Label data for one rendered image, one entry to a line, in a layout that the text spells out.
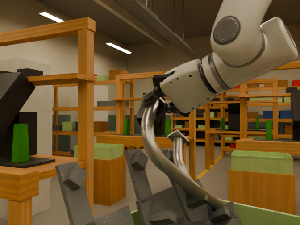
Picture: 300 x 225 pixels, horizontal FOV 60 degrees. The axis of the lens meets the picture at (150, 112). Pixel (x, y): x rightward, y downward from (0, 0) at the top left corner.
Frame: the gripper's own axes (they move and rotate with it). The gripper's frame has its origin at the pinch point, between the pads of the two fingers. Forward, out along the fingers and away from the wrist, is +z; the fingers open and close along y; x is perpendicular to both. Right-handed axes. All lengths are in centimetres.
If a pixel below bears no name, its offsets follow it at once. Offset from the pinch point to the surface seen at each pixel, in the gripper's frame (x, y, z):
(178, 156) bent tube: 1.2, -17.2, 5.4
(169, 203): 13.5, -20.0, 7.9
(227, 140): -672, -636, 342
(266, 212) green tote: 4.9, -44.6, -6.6
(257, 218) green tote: 5.8, -45.7, -3.4
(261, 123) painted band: -755, -686, 225
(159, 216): 20.5, -14.3, 5.1
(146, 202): 17.8, -12.1, 7.9
